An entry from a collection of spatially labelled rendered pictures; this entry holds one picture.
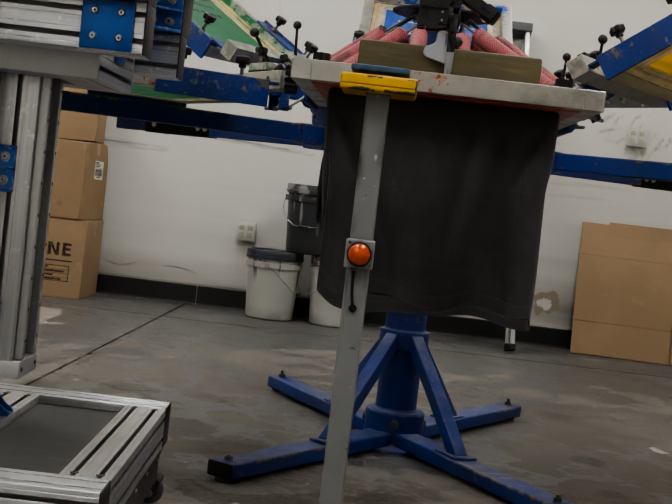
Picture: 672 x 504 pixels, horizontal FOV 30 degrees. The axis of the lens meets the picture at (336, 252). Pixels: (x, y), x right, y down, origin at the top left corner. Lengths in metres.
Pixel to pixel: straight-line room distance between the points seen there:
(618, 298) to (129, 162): 2.84
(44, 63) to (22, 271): 0.41
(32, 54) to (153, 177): 4.93
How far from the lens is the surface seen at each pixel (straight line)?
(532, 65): 2.49
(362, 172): 2.15
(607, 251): 7.11
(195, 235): 7.17
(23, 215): 2.42
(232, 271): 7.15
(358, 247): 2.12
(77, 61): 2.29
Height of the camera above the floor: 0.76
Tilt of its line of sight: 3 degrees down
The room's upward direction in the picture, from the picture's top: 7 degrees clockwise
